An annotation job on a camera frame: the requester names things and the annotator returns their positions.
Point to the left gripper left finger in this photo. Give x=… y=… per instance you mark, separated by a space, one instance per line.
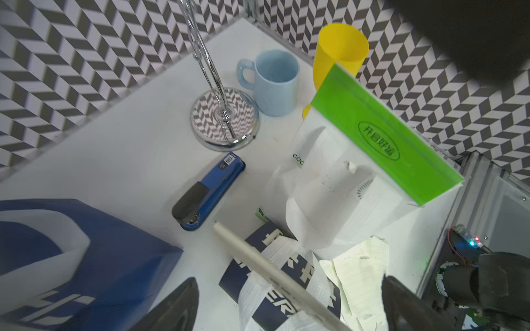
x=178 y=311

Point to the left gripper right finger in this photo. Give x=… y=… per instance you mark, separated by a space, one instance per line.
x=405 y=311

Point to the blue black stapler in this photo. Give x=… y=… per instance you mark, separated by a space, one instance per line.
x=196 y=204

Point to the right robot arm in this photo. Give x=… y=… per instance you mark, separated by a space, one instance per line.
x=488 y=40

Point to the royal blue tote bag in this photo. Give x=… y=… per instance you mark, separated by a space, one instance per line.
x=68 y=266

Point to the chrome mug tree stand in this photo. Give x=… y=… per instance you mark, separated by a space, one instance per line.
x=222 y=119

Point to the light blue ceramic mug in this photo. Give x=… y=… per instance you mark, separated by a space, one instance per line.
x=273 y=78

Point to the yellow plastic goblet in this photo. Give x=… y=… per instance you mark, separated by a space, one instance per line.
x=339 y=43

